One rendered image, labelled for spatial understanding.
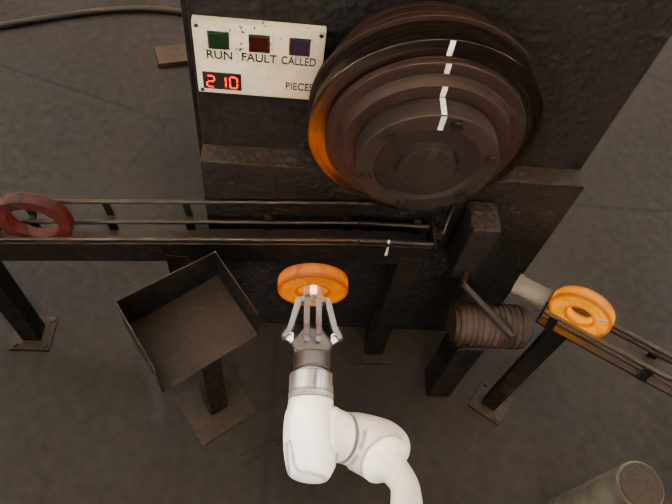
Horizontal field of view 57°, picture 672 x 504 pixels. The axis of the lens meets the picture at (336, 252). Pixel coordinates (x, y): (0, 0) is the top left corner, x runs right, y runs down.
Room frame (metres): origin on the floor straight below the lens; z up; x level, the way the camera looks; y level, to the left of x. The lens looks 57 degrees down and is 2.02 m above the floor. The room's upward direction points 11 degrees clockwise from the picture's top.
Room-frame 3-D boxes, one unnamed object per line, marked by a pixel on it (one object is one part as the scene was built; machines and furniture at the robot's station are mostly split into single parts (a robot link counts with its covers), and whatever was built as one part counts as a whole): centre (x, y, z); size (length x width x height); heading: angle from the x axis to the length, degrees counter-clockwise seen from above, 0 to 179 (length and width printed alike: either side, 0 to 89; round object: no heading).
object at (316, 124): (0.93, -0.12, 1.11); 0.47 x 0.06 x 0.47; 99
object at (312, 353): (0.51, 0.01, 0.83); 0.09 x 0.08 x 0.07; 9
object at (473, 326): (0.85, -0.47, 0.27); 0.22 x 0.13 x 0.53; 99
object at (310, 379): (0.44, 0.00, 0.83); 0.09 x 0.06 x 0.09; 99
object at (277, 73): (0.98, 0.23, 1.15); 0.26 x 0.02 x 0.18; 99
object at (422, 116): (0.84, -0.14, 1.11); 0.28 x 0.06 x 0.28; 99
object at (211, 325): (0.61, 0.31, 0.36); 0.26 x 0.20 x 0.72; 134
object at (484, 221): (0.98, -0.35, 0.68); 0.11 x 0.08 x 0.24; 9
